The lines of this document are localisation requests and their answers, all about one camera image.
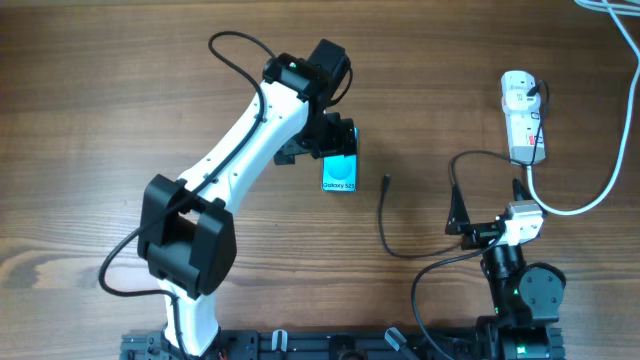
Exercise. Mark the white power strip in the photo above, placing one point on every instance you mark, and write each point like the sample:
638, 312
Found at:
525, 138

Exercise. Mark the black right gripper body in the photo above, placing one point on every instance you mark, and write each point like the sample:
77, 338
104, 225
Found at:
479, 235

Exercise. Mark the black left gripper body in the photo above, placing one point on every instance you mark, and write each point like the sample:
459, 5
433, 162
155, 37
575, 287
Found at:
327, 136

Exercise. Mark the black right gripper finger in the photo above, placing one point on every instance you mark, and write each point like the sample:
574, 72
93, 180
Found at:
458, 221
520, 192

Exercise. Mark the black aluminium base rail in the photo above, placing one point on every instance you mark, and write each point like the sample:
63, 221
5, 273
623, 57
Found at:
457, 343

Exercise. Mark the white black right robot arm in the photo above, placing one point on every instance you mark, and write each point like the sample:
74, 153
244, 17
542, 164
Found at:
526, 297

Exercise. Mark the white charger plug adapter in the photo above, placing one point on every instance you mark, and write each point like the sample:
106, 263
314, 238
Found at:
518, 100

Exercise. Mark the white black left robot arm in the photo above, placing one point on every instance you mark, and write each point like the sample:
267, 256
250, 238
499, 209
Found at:
187, 225

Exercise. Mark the cyan screen Galaxy smartphone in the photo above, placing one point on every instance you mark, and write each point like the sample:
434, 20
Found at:
340, 173

